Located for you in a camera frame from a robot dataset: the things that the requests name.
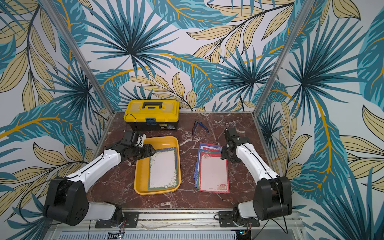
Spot yellow plastic tray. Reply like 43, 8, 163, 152
134, 136, 181, 195

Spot green floral stationery paper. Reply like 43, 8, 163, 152
148, 150, 179, 191
195, 151, 209, 189

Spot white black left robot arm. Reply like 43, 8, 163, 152
42, 131, 157, 228

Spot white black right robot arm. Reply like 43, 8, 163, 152
221, 128, 293, 226

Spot yellow black toolbox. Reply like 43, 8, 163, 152
124, 100, 180, 131

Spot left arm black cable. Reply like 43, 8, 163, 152
124, 113, 139, 133

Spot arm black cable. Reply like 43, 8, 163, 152
242, 143, 289, 235
124, 113, 139, 133

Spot blue handled pliers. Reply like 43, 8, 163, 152
192, 119, 210, 136

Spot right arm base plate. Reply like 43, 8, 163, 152
214, 211, 260, 228

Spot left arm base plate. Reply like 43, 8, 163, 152
110, 212, 139, 229

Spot aluminium front rail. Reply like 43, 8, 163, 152
44, 209, 305, 232

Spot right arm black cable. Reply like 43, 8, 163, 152
242, 143, 289, 235

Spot aluminium right corner post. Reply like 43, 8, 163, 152
253, 0, 315, 117

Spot aluminium corner post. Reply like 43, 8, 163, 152
41, 0, 115, 115
253, 0, 315, 117

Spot aluminium left corner post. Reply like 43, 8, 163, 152
41, 0, 115, 115

